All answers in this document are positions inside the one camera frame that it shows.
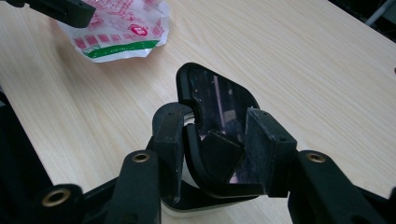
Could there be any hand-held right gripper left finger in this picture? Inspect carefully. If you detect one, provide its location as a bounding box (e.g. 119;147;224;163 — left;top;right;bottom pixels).
105;108;185;224

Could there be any clear jar with black lid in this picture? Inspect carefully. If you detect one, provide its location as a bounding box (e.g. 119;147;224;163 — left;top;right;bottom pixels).
151;62;269;217

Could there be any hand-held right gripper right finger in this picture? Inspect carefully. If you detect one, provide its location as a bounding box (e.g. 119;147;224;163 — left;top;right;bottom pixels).
244;106;389;224

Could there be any pink and white plastic bag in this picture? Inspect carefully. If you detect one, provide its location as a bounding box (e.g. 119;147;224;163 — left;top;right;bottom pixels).
57;0;172;63

